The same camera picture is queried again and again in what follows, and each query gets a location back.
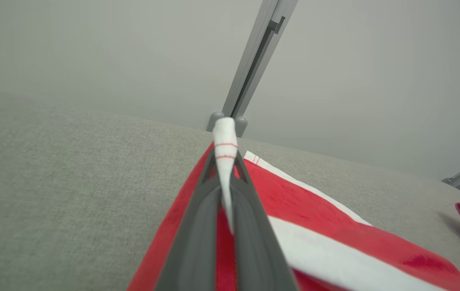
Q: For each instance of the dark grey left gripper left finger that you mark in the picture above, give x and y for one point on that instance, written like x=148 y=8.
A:
x=197 y=242

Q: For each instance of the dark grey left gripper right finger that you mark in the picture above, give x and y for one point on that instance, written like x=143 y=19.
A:
x=254 y=242

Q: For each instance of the red white basketball jersey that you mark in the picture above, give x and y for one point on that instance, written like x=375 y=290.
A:
x=314 y=206

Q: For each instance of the grey partition post with round feet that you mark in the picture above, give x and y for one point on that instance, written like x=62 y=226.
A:
x=250 y=64

